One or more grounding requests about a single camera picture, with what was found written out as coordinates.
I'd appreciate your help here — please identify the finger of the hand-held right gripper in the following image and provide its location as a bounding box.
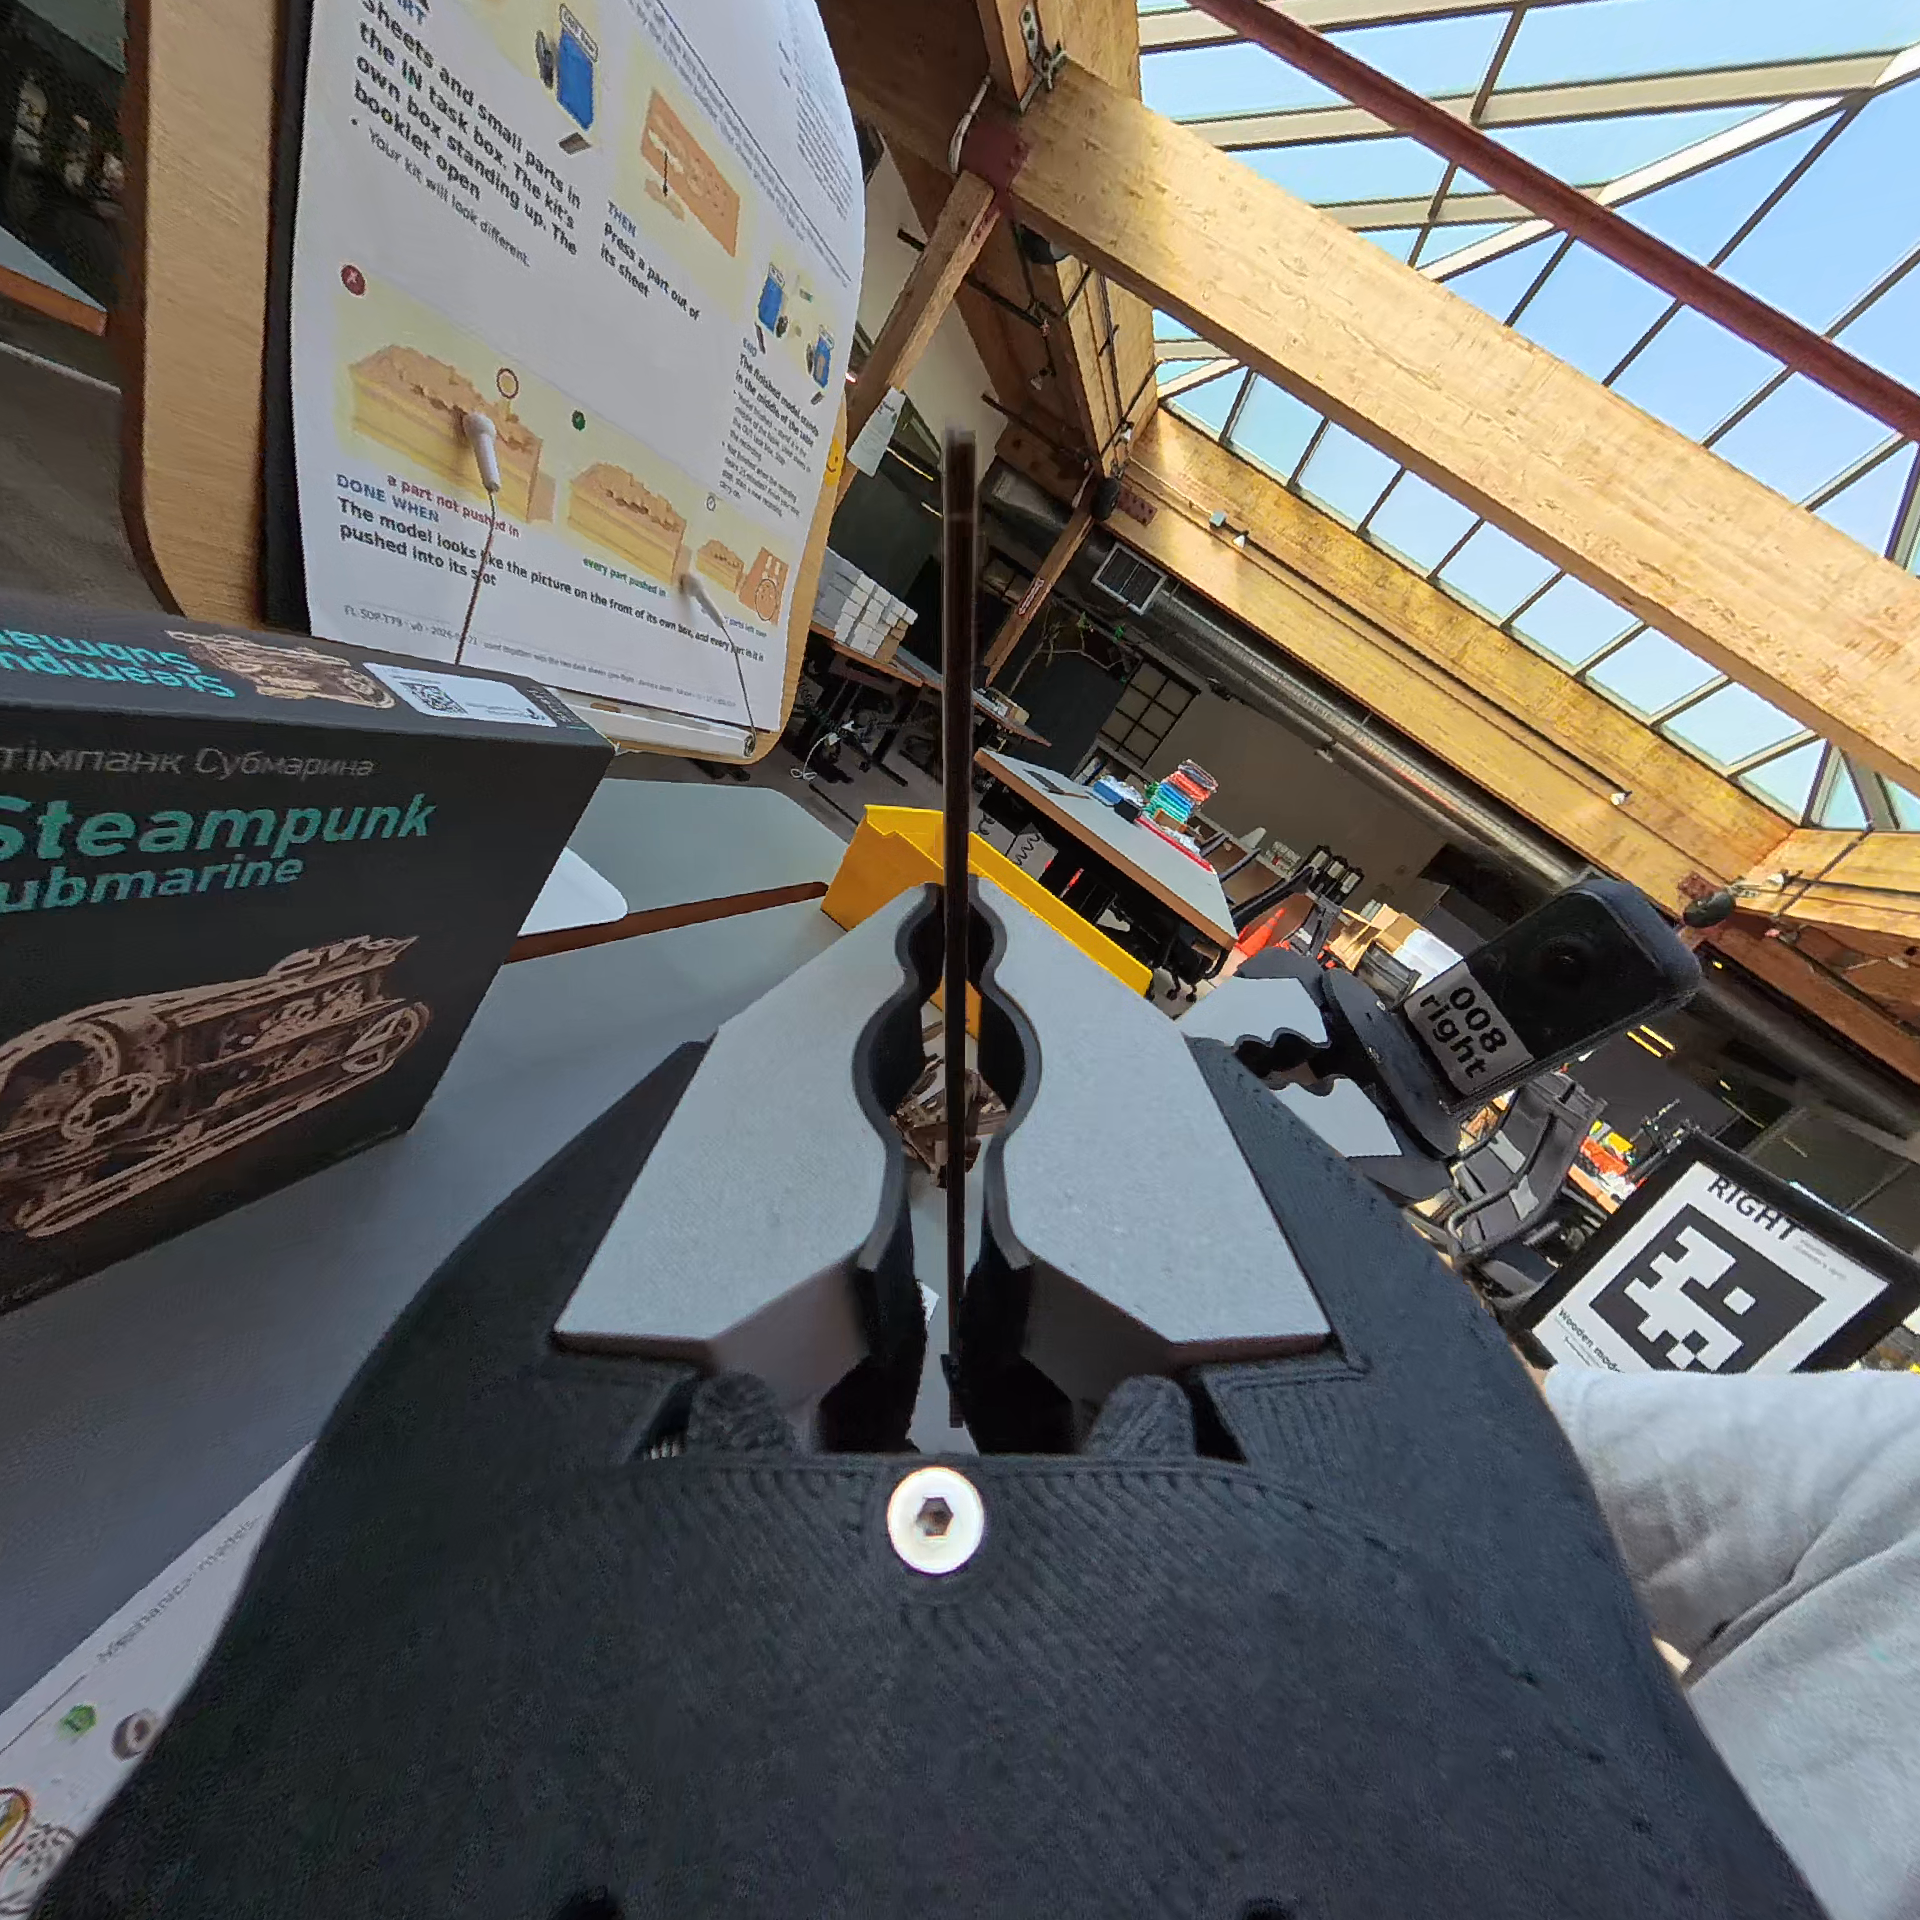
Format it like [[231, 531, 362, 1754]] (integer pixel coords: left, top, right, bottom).
[[1174, 947, 1364, 1097], [1316, 1081, 1456, 1205]]

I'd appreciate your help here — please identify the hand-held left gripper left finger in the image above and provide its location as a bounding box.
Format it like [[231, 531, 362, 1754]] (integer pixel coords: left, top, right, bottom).
[[552, 886, 946, 1455]]

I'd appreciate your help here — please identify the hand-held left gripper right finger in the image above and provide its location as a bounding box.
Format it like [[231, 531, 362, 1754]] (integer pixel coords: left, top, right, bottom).
[[970, 886, 1338, 1455]]

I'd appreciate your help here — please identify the laser-cut plywood sheet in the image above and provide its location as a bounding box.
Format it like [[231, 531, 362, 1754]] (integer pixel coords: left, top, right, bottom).
[[940, 425, 982, 1396]]

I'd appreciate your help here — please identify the neighbouring wood-edged desk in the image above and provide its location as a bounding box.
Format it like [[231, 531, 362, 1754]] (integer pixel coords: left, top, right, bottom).
[[972, 750, 1248, 950]]

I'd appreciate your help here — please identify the adjoining grey desk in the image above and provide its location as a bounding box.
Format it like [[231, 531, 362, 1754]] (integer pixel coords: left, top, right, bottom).
[[508, 774, 884, 963]]

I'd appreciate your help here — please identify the wooden model assembly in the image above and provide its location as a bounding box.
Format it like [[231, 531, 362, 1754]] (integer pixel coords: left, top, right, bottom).
[[895, 1062, 1010, 1188]]

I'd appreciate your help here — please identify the black framed marker sign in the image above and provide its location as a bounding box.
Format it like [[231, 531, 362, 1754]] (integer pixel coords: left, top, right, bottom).
[[1517, 1133, 1920, 1380]]

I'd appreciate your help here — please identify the yellow plastic bin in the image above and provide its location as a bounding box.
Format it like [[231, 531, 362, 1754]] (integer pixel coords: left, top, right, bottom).
[[817, 800, 1152, 1004]]

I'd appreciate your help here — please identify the black kit box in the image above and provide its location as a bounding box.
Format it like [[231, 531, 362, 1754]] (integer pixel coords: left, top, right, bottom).
[[0, 609, 613, 1322]]

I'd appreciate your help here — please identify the stack of white boxes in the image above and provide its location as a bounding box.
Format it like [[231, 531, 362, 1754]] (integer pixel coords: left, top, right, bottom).
[[817, 546, 922, 656]]

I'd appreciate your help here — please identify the person's white shirt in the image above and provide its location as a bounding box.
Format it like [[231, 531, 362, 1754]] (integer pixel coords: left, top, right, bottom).
[[1541, 1357, 1920, 1920]]

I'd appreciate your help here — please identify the instruction booklet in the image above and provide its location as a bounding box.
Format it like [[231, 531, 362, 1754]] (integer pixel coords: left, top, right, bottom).
[[0, 1445, 316, 1920]]

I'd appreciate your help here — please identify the instruction sheet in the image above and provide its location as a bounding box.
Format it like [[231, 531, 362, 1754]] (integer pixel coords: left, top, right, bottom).
[[293, 0, 872, 737]]

